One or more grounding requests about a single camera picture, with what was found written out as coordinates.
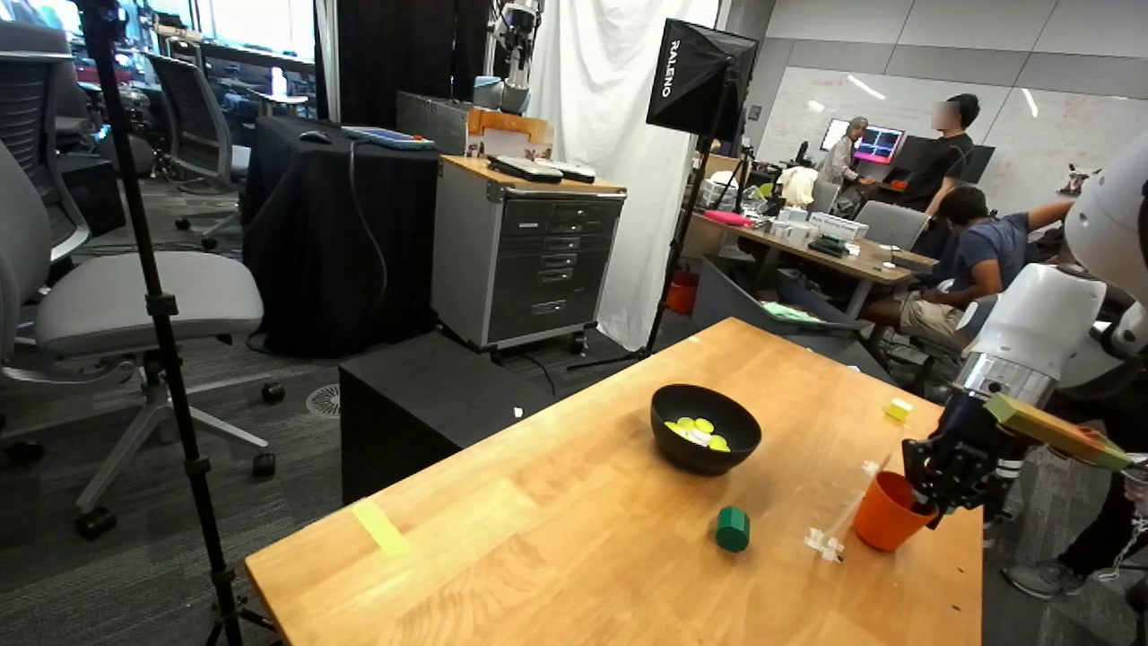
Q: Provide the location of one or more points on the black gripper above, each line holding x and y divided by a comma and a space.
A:
962, 463

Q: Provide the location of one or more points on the orange plastic cup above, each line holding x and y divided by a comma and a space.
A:
889, 513

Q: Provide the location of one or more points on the yellow slices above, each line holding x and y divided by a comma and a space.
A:
696, 433

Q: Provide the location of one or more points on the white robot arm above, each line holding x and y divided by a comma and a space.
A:
1044, 331

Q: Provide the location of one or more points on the black bowl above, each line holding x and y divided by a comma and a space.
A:
725, 413

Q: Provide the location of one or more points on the white tape patch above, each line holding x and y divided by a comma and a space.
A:
821, 542

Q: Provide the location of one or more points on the seated person at desk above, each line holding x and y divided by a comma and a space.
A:
987, 256

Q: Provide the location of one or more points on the small green block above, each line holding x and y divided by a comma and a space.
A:
734, 529

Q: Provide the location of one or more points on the standing person dark shirt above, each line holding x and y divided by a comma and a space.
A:
928, 169

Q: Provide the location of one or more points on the black softbox light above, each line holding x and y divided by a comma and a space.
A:
699, 79

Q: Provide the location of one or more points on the grey drawer cabinet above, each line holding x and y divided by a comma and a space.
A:
519, 260

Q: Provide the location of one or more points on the black low side table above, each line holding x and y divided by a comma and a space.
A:
403, 406

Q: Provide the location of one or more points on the black draped table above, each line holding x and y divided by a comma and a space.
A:
339, 238

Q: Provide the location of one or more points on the black tripod stand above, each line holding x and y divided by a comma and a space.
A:
99, 35

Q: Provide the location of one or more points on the white office chair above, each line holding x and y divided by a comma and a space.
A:
81, 335

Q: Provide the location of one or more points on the yellow wrist camera mount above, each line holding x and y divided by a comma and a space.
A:
1021, 419

